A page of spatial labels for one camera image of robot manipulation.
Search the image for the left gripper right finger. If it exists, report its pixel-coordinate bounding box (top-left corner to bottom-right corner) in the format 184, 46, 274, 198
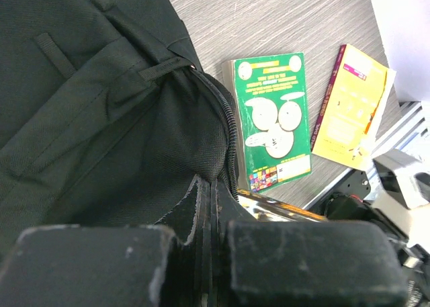
212, 182, 408, 306

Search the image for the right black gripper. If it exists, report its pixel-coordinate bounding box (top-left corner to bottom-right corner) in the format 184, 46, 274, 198
324, 193, 429, 306

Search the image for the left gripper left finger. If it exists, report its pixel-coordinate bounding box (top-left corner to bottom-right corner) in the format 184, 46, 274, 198
1, 177, 212, 306

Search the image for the black student backpack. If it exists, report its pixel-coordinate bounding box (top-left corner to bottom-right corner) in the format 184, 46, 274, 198
1, 0, 237, 255

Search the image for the green coin book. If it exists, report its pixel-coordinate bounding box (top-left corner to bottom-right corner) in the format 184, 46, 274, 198
222, 52, 312, 192

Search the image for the orange paperback book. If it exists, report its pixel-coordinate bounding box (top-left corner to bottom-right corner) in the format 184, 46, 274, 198
310, 44, 396, 171

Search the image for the colourful treehouse paperback book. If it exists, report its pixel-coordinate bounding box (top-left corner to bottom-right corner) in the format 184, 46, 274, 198
237, 189, 328, 222

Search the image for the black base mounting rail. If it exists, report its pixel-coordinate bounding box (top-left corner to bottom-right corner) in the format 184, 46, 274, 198
304, 169, 371, 212

